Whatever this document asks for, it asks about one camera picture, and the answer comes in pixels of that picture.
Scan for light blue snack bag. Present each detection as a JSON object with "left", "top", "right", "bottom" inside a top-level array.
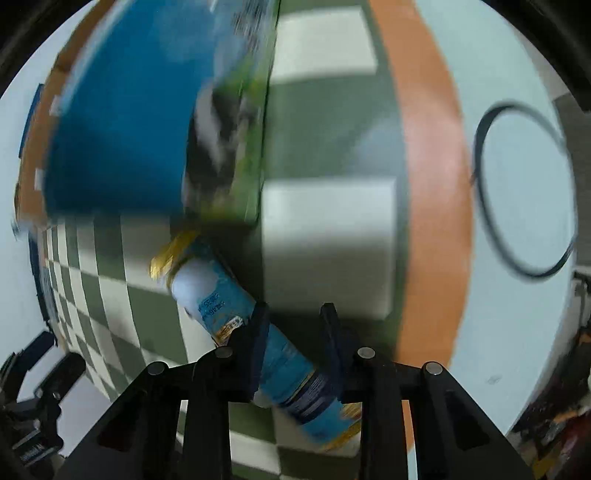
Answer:
[{"left": 149, "top": 231, "right": 362, "bottom": 450}]

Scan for checkered green white mat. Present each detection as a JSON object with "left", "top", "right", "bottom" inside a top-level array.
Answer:
[{"left": 13, "top": 0, "right": 475, "bottom": 480}]

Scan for cardboard box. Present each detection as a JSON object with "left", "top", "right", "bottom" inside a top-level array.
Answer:
[{"left": 14, "top": 1, "right": 277, "bottom": 226}]

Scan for black cable loop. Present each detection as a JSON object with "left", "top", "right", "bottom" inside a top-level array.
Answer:
[{"left": 469, "top": 101, "right": 579, "bottom": 279}]

